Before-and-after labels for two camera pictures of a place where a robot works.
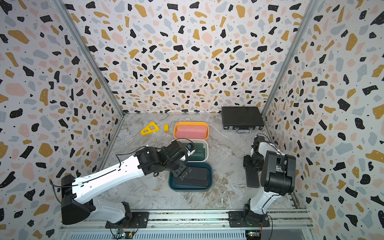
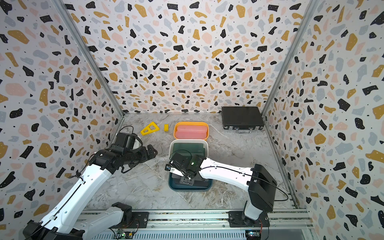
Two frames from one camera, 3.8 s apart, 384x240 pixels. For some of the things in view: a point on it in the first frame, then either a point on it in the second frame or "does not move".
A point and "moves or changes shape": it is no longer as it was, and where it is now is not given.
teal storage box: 172,187 does not move
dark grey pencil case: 252,178 moves or changes shape
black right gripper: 246,161 → 185,181
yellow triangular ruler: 147,128 does not move
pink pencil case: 191,132 does not move
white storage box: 184,141 does not move
